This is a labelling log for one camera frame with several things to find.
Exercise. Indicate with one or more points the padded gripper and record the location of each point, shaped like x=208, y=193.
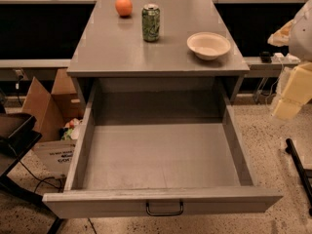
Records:
x=302, y=36

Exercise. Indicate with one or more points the grey top drawer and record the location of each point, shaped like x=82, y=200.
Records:
x=143, y=152

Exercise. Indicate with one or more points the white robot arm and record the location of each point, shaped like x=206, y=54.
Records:
x=300, y=42

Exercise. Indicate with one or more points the grey drawer cabinet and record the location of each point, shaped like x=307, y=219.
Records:
x=116, y=72

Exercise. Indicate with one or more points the white power strip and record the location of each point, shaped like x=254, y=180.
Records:
x=288, y=58

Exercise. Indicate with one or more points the black adapter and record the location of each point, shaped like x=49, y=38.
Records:
x=265, y=57

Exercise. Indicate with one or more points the white paper bowl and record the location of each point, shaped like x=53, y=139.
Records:
x=208, y=45

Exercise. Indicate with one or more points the black bar right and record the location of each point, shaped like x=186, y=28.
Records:
x=304, y=174

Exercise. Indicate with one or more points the green soda can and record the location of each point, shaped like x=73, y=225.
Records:
x=150, y=22

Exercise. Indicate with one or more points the orange fruit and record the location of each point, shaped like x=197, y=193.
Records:
x=124, y=7

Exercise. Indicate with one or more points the brown cardboard box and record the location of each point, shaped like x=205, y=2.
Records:
x=58, y=116

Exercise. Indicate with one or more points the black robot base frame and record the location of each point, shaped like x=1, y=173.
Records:
x=17, y=137

